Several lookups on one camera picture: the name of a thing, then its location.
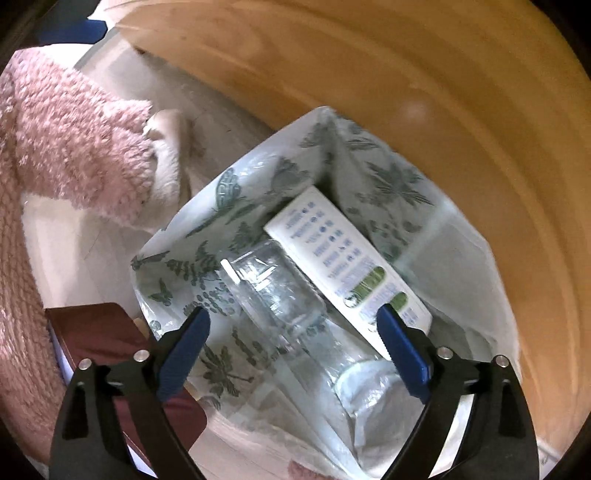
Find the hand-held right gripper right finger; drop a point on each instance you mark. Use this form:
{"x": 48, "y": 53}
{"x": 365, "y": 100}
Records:
{"x": 401, "y": 350}

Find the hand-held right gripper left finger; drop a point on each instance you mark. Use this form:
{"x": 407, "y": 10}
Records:
{"x": 182, "y": 355}

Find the white milk carton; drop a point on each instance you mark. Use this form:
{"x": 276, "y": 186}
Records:
{"x": 351, "y": 258}

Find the clear plastic bottle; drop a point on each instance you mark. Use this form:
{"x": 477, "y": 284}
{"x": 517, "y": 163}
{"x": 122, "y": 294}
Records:
{"x": 286, "y": 295}

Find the leaf print white trash bag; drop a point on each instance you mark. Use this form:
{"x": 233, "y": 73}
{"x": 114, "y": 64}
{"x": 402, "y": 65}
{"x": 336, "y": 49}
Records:
{"x": 249, "y": 184}

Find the cream fluffy slipper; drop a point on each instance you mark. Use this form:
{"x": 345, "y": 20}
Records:
{"x": 168, "y": 161}

